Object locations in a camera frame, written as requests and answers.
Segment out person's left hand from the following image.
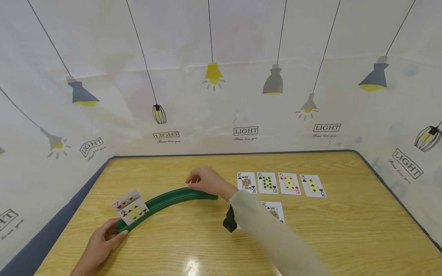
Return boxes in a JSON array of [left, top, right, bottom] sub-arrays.
[[84, 217, 129, 266]]

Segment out person's right hand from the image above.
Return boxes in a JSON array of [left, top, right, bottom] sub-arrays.
[[185, 166, 239, 202]]

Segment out green curved card holder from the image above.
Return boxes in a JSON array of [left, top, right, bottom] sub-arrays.
[[116, 186, 219, 233]]

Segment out person's left forearm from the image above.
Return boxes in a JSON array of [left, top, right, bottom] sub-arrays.
[[70, 254, 105, 276]]

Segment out person's right forearm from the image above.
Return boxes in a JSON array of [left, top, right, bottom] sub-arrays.
[[228, 190, 329, 276]]

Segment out four black clubs playing card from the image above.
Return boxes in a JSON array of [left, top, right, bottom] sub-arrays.
[[121, 197, 149, 226]]

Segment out red hearts playing card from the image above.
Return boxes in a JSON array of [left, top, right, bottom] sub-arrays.
[[113, 189, 141, 210]]

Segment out clubs face playing card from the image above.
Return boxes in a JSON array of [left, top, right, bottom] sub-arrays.
[[237, 172, 258, 194]]

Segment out black wrist band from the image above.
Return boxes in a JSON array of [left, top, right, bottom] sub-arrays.
[[222, 204, 239, 233]]

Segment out black spades playing card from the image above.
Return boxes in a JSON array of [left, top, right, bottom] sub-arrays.
[[257, 172, 279, 195]]

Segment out spades face playing card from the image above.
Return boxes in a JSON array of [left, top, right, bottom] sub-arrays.
[[261, 201, 285, 224]]

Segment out red diamonds playing card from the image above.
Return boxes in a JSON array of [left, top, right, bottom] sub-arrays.
[[278, 172, 302, 196]]

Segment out three black clubs playing card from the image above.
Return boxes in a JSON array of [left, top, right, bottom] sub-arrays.
[[299, 174, 328, 199]]

